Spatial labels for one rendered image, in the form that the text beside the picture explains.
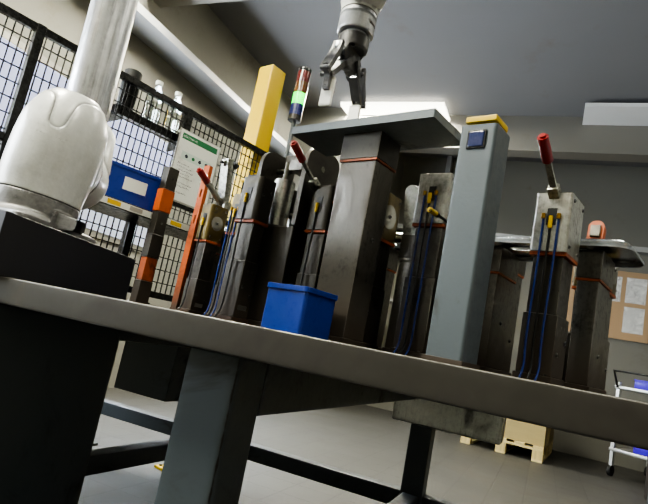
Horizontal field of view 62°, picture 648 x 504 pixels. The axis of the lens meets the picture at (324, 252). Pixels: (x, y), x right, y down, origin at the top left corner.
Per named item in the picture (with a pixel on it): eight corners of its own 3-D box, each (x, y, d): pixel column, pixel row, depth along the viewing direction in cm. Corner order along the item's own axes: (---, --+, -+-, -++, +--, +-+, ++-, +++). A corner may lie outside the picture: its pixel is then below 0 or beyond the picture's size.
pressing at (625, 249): (648, 271, 120) (649, 264, 121) (631, 245, 103) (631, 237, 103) (234, 245, 208) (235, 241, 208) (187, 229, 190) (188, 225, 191)
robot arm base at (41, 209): (33, 222, 88) (45, 190, 89) (-50, 203, 97) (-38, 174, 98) (112, 251, 104) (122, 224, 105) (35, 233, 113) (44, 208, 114)
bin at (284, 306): (331, 341, 105) (340, 296, 107) (298, 335, 98) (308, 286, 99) (290, 333, 112) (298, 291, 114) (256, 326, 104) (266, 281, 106)
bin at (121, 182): (169, 218, 199) (177, 184, 202) (87, 191, 179) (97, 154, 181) (149, 219, 211) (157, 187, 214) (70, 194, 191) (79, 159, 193)
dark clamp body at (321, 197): (326, 342, 135) (354, 196, 141) (295, 336, 126) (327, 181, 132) (304, 338, 140) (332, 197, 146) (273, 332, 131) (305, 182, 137)
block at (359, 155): (364, 348, 111) (401, 144, 119) (342, 344, 105) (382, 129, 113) (326, 341, 118) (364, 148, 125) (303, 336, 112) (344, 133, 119)
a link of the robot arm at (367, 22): (383, 24, 133) (378, 46, 132) (350, 29, 137) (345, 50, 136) (368, 1, 125) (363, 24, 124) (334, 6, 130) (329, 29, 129)
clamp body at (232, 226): (239, 325, 156) (266, 202, 162) (210, 319, 148) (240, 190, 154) (224, 322, 160) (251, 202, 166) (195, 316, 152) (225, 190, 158)
